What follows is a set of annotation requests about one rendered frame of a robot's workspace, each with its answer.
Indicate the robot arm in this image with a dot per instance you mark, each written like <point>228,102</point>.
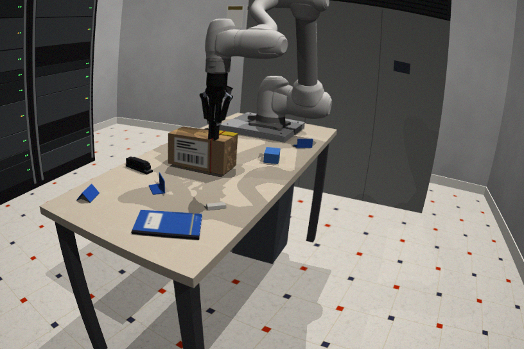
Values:
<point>275,97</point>

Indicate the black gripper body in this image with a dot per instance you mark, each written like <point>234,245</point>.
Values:
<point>216,80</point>

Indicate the brown cardboard box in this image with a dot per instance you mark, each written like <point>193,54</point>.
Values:
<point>190,147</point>

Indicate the blue notebook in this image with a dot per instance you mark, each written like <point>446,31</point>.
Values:
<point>168,224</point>

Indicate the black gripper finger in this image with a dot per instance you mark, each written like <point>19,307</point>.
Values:
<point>220,112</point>
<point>208,115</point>

